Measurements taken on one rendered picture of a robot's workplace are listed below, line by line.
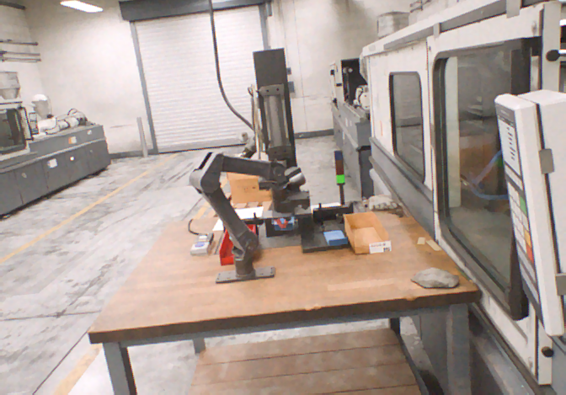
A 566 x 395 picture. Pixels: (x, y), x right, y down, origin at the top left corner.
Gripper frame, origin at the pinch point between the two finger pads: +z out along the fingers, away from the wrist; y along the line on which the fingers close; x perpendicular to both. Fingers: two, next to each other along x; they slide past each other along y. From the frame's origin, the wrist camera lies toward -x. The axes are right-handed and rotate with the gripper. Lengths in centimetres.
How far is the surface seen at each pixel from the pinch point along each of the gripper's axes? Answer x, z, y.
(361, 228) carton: -31.1, 14.3, 10.3
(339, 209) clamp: -23.2, 12.9, 21.4
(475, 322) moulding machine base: -60, 14, -36
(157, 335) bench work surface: 36, -4, -46
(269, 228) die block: 6.6, 13.7, 13.3
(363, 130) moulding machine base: -80, 141, 288
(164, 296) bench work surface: 38.7, 0.3, -28.5
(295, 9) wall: -27, 207, 940
